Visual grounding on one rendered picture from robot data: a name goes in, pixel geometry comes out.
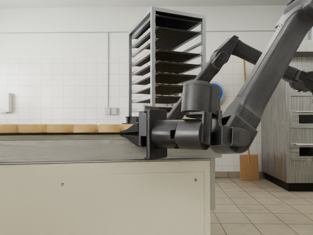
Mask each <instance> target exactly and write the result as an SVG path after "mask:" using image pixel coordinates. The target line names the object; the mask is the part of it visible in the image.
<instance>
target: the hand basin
mask: <svg viewBox="0 0 313 235"><path fill-rule="evenodd" d="M7 112H12V93H8V92H4V93H0V113H7Z"/></svg>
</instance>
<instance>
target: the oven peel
mask: <svg viewBox="0 0 313 235"><path fill-rule="evenodd" d="M243 61H244V81H246V73H245V60H243ZM239 156H240V177H241V181H259V160H258V155H250V149H248V155H239Z"/></svg>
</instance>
